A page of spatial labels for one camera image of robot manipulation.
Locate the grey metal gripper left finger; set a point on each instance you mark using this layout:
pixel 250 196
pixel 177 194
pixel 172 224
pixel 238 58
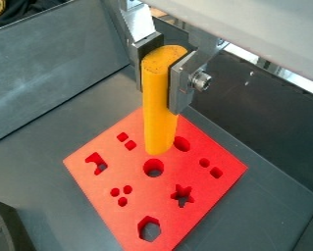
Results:
pixel 144 38

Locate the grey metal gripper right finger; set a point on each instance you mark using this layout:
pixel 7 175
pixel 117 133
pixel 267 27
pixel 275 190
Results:
pixel 189 76

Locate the red shape sorter block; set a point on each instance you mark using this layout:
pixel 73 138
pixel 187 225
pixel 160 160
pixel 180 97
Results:
pixel 153 197

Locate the yellow oval peg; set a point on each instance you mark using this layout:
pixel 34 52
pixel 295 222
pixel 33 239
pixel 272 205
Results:
pixel 160 121

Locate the black curved holder stand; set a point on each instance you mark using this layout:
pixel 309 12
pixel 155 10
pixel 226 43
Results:
pixel 14 236

